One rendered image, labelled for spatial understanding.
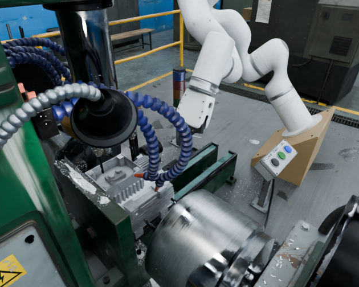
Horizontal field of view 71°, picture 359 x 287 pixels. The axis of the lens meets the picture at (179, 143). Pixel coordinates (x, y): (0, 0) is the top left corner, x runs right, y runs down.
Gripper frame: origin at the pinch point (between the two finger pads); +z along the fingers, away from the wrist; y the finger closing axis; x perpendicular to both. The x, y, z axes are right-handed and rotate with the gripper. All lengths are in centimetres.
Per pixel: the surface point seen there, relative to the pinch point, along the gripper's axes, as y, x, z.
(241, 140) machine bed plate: 12, -72, 1
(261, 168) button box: -18.9, -21.9, 1.2
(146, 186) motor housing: 0.4, 8.5, 15.4
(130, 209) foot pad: -2.8, 15.9, 19.6
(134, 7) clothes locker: 500, -338, -155
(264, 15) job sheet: 148, -298, -156
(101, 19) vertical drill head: 1.4, 35.3, -20.7
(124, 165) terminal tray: 8.4, 11.7, 12.6
